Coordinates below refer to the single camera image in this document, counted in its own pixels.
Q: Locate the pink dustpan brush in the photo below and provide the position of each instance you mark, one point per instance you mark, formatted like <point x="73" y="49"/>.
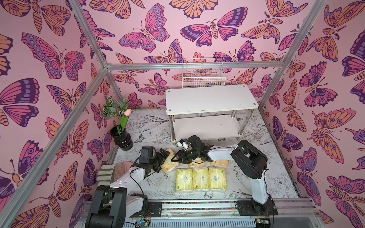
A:
<point x="121" y="168"/>

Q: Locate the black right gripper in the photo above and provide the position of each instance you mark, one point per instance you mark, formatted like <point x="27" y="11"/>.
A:
<point x="184" y="155"/>

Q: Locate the aluminium frame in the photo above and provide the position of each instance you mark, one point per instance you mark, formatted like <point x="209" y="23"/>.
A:
<point x="20" y="196"/>

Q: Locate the orange tissue pack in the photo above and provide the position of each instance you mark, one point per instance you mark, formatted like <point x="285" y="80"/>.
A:
<point x="220" y="163"/>
<point x="196" y="164"/>
<point x="169" y="165"/>

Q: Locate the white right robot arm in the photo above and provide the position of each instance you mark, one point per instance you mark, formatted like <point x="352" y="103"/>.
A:
<point x="251" y="161"/>

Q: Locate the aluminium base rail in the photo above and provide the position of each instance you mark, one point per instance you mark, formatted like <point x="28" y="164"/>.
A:
<point x="221" y="213"/>

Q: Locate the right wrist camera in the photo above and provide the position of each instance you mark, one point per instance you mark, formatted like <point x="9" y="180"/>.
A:
<point x="183" y="143"/>

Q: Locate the white two-tier shelf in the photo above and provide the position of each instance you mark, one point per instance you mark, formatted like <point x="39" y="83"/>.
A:
<point x="209" y="112"/>

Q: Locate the striped green white cloth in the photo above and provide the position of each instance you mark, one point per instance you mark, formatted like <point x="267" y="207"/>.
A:
<point x="106" y="175"/>

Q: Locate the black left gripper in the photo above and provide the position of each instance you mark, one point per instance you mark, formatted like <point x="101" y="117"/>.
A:
<point x="159" y="159"/>

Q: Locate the green tissue pack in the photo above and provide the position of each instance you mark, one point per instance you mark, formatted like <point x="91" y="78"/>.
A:
<point x="217" y="179"/>
<point x="184" y="180"/>
<point x="200" y="179"/>

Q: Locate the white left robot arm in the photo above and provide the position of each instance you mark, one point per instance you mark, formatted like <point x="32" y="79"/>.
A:
<point x="113" y="204"/>

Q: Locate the white wire basket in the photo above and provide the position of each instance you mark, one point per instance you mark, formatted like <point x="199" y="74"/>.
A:
<point x="202" y="74"/>

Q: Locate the black flower pot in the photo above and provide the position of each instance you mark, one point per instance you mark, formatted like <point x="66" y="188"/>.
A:
<point x="123" y="140"/>

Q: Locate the artificial tulip plant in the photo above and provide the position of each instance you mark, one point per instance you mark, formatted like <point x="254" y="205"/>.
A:
<point x="120" y="110"/>

